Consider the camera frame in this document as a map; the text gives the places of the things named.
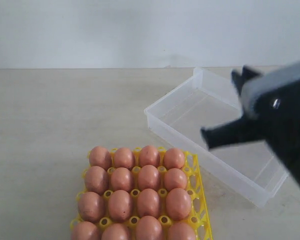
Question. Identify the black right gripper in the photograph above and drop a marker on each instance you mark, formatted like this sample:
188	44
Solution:
282	134

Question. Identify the brown egg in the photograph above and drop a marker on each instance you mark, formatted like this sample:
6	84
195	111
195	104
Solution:
91	207
149	155
85	231
100	156
181	231
175	178
96	180
124	158
149	178
148	203
173	158
120	206
178	204
149	228
116	231
122	179

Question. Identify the yellow plastic egg tray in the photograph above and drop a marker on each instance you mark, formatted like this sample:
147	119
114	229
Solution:
198	218

